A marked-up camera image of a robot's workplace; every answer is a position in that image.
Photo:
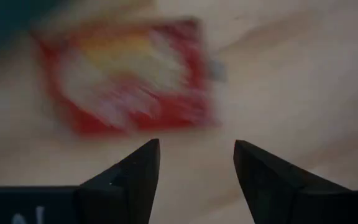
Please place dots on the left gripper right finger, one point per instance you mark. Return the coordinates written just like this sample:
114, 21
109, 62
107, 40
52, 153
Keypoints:
275, 193

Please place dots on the red popcorn bag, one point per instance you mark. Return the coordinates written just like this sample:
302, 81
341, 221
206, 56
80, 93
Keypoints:
129, 77

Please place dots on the teal plastic basket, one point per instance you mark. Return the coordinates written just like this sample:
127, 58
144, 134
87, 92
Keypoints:
5, 21

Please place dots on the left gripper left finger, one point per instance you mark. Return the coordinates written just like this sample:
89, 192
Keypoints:
129, 186

